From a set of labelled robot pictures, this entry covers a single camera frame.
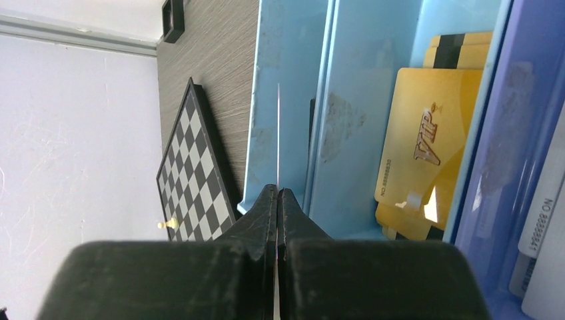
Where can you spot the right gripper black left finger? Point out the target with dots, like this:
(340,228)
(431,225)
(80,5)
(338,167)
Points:
(231,277)

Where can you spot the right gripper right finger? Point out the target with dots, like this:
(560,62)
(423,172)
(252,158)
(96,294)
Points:
(325,278)

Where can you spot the silver grey credit card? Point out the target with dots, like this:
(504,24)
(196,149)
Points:
(277,284)

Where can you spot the gold credit card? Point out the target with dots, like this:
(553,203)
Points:
(428,127)

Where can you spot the black card in tray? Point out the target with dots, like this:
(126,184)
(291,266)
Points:
(311,118)

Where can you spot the gold card in tray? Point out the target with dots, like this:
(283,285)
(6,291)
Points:
(449,51)

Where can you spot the silver card in tray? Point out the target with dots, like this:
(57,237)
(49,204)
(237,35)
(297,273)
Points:
(538,276)

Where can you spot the cream chess piece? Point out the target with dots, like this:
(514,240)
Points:
(172,223)

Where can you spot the black white chessboard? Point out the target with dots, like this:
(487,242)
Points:
(195,181)

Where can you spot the blue three-compartment organizer tray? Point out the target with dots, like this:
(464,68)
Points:
(346,55)

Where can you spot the small black square device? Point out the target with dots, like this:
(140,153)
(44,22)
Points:
(173,20)

